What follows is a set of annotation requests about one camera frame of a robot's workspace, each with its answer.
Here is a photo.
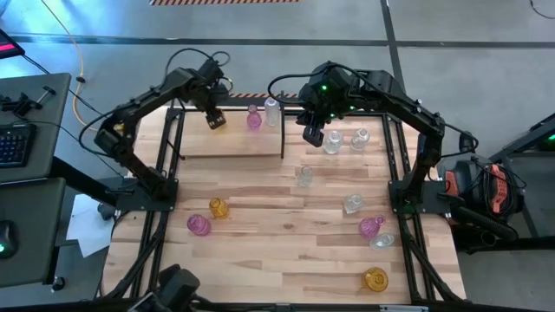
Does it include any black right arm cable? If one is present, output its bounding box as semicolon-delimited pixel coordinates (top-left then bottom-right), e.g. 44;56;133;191
266;62;335;107

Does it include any amber round vase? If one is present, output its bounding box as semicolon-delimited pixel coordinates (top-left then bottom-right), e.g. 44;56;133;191
362;266;390;293

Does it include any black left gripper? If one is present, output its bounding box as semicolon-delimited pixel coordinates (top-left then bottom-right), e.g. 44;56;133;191
197;84;231;130

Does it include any wooden shelf black frame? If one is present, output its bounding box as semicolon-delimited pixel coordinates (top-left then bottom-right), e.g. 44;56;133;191
166;91;287;162

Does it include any clear textured jar vase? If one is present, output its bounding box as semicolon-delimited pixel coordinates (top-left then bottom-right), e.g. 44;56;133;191
322;130;344;155

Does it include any clear ribbed jar vase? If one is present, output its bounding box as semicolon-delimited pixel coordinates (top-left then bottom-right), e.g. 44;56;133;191
349;127;371;152

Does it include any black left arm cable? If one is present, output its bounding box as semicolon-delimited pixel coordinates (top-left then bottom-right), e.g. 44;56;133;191
164;46;233;94

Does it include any clear faceted vase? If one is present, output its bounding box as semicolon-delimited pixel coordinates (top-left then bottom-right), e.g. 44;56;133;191
296;165;315;188

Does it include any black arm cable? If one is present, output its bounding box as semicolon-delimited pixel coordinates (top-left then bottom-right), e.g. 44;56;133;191
266;62;335;107
164;46;233;94

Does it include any clear square diamond-cut vase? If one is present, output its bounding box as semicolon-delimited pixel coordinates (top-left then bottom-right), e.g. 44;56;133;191
343;193;365;215

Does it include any white paper sheet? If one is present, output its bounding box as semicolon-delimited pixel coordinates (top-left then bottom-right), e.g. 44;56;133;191
65;193;116;259

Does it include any grey desk panel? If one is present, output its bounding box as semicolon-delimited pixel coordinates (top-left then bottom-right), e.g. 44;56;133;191
0;176;67;289
0;72;73;185

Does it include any tall clear textured vase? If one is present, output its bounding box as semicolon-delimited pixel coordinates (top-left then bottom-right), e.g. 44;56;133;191
264;96;282;128

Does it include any yellow cable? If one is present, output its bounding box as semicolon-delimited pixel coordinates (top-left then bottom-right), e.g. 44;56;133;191
40;0;121;131

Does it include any black orange shop vacuum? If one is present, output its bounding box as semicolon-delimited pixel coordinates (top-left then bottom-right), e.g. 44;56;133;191
435;129;528;255

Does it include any pink round fluted vase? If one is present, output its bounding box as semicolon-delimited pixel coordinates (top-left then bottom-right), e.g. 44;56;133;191
357;214;387;242

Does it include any pink ringed bottle vase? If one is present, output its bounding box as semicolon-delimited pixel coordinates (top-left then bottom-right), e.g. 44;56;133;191
186;213;212;237

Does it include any black metal stand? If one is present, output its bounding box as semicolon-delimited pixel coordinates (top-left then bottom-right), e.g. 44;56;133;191
487;111;555;166

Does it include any black desk clamp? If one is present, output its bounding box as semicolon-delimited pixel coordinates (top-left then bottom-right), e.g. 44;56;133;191
0;85;57;117

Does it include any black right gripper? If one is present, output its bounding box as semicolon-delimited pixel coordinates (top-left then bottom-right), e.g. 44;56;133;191
298;98;348;148

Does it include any black keyboard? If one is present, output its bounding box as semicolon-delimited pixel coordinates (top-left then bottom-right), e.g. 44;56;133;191
0;123;38;169

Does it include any large amber ribbed vase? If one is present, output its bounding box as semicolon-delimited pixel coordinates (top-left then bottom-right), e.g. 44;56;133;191
208;197;231;220

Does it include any clear round vase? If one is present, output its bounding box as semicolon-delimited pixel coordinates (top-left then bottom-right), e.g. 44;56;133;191
369;232;396;251

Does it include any white metal bracket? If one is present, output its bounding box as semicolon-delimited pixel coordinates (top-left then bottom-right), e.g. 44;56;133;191
379;304;430;312

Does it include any black computer mouse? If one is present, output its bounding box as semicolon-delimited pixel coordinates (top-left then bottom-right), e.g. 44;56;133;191
0;219;21;260

